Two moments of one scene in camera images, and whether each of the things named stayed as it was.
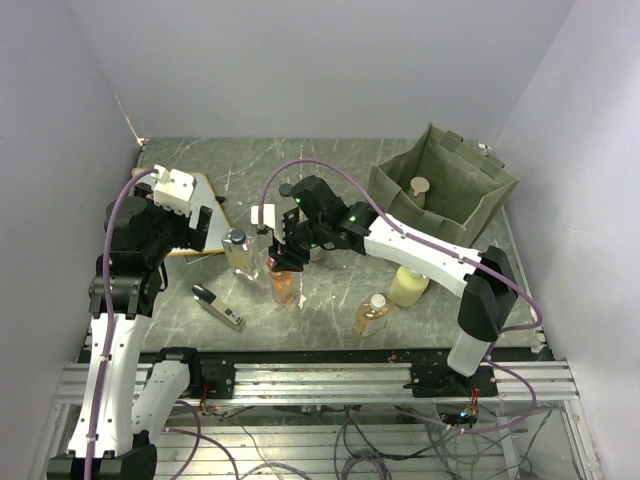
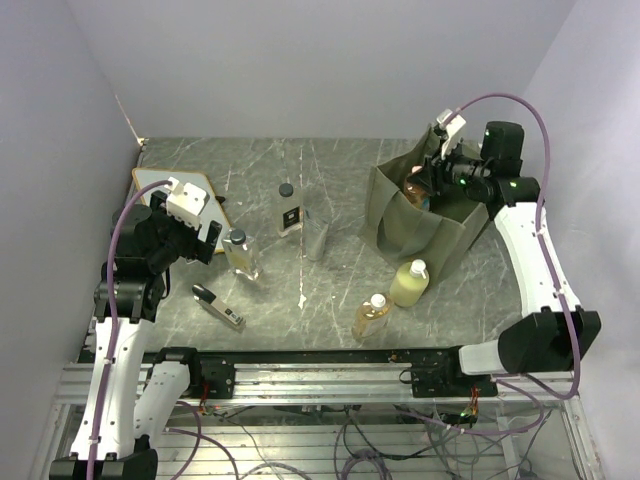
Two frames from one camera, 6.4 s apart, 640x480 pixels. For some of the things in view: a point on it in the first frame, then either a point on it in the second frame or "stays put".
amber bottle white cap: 372,312 stays put
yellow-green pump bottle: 407,287 stays put
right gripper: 291,260 → 432,174
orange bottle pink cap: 282,283 → 417,193
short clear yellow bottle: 242,253 stays put
